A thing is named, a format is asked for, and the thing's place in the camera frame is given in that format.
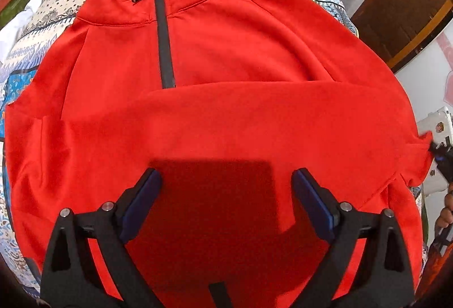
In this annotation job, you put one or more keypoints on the red zip-neck pullover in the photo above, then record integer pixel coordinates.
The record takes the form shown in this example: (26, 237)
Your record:
(230, 110)

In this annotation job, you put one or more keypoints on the brown wooden door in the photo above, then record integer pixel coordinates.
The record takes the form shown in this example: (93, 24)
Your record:
(407, 0)

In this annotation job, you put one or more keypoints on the blue patchwork printed blanket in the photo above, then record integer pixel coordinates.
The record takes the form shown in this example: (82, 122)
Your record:
(53, 3)

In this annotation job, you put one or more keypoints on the person's right hand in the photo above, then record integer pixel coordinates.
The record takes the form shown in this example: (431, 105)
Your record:
(446, 214)

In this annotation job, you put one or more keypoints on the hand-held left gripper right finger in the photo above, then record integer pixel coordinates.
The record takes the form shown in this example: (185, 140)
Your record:
(313, 202)

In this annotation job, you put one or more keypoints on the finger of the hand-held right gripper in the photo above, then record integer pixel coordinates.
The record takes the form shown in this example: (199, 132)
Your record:
(444, 159)

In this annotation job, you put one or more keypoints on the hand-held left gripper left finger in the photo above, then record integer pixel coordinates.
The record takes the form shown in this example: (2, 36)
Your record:
(143, 200)

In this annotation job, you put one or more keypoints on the orange dark cloth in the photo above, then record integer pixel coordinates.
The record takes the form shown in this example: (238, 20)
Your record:
(437, 263)

